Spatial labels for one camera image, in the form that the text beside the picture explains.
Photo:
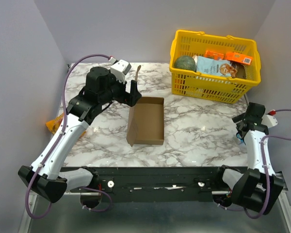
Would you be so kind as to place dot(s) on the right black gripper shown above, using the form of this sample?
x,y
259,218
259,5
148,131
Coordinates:
x,y
243,125

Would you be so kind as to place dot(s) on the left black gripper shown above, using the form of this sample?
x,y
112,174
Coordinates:
x,y
129,98

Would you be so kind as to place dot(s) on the brown cardboard box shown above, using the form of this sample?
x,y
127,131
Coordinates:
x,y
146,122

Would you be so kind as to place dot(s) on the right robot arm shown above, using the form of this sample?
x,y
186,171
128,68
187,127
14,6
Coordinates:
x,y
258,188

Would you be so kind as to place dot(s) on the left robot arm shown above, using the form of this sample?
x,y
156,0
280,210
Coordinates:
x,y
102,86

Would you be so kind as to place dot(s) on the orange snack box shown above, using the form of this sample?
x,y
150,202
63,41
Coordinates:
x,y
214,55

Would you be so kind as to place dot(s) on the light blue chips bag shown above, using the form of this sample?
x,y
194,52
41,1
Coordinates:
x,y
221,68

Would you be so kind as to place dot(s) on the yellow plastic basket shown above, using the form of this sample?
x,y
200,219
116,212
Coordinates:
x,y
210,87

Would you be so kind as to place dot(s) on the orange juice carton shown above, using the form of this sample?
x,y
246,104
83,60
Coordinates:
x,y
238,57

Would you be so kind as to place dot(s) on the green round melon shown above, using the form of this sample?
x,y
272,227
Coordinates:
x,y
185,62

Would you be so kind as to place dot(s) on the orange candy bag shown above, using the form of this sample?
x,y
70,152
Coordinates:
x,y
54,123

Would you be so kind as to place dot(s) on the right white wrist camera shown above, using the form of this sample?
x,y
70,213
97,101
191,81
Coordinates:
x,y
269,119

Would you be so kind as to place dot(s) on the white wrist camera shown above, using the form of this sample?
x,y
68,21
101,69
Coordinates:
x,y
269,119
120,69

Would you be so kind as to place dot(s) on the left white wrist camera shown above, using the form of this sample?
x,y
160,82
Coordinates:
x,y
120,69

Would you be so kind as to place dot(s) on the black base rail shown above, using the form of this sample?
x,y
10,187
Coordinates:
x,y
161,184

